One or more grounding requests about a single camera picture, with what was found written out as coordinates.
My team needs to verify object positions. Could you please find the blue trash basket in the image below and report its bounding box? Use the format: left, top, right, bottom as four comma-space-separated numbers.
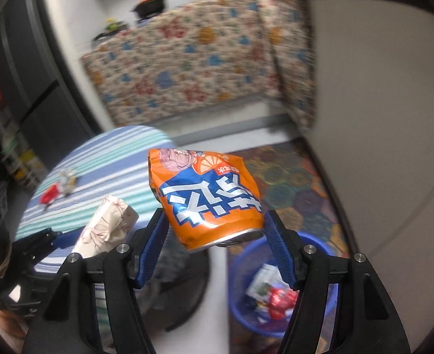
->
230, 232, 337, 338

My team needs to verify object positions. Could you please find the colourful hexagon floor mat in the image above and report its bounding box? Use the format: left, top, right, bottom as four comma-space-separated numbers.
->
217, 136, 352, 262

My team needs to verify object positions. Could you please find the patterned fabric sofa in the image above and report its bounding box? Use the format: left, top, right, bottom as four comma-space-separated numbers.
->
80, 0, 319, 133

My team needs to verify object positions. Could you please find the red crumpled wrapper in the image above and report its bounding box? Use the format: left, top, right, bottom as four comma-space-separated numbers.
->
40, 186, 61, 205

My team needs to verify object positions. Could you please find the green white milk carton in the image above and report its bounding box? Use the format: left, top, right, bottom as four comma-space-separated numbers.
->
246, 263, 289, 303

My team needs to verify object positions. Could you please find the floral tissue box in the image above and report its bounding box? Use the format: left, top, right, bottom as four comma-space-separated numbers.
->
71, 195, 140, 259

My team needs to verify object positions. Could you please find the black pan with vegetables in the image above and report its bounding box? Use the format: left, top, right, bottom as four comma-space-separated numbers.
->
93, 18, 129, 41

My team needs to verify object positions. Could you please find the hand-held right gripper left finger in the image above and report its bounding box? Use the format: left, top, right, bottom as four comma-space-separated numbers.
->
21, 208, 171, 354

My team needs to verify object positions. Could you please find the dark round table base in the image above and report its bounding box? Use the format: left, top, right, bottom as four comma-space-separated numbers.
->
136, 245, 212, 334

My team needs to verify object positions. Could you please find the grey refrigerator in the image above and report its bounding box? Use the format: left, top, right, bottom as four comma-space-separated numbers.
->
0, 0, 92, 178

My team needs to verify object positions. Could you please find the red snack bag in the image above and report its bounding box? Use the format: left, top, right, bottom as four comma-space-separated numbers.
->
267, 288, 300, 321

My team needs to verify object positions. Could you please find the crushed orange can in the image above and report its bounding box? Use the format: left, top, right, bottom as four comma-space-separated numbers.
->
147, 147, 265, 252

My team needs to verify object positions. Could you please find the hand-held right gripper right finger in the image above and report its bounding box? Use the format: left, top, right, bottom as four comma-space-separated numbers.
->
263, 209, 412, 354

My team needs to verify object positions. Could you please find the small crumpled clear wrapper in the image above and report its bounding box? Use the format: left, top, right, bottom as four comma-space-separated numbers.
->
58, 170, 78, 197

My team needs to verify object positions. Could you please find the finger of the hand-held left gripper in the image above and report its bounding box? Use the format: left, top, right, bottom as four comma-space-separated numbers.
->
12, 228, 74, 249
25, 245, 61, 266

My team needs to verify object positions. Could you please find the black pot with red lid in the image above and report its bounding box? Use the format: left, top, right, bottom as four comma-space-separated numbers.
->
130, 0, 170, 21

